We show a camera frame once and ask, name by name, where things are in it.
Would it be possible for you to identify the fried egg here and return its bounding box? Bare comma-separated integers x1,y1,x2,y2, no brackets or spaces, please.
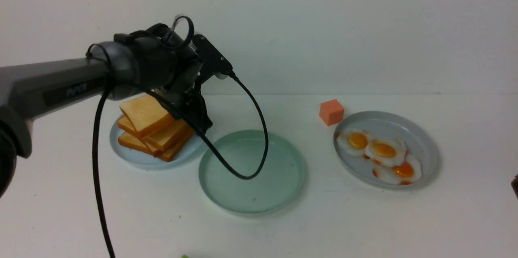
365,138,407,167
372,154,422,186
336,129,372,158

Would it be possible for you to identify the black camera cable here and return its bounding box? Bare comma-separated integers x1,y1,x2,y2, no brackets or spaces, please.
86,15,270,258

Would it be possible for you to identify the toast slice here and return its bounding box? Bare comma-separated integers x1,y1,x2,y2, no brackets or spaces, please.
158,130,194,163
119,94,174,137
118,132,163,157
116,116,189,152

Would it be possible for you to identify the grey egg plate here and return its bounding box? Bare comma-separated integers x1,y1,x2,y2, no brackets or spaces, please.
333,111,440,190

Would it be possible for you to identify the light blue bread plate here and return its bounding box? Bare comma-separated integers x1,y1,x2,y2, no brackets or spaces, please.
110,122,207,170

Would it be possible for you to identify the orange cube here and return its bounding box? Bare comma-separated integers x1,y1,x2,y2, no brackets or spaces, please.
319,99,345,127

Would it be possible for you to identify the green centre plate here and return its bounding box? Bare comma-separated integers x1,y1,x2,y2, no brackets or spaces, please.
198,130,306,215

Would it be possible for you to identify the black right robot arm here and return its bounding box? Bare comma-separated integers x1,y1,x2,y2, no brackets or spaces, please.
511,174,518,199

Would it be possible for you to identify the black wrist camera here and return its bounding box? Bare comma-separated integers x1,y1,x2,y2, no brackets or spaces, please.
191,34,235,84

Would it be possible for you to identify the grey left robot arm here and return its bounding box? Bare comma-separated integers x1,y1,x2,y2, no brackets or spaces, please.
0,23,212,193

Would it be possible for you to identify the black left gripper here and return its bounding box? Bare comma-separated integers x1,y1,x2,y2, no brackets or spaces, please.
114,23,213,135

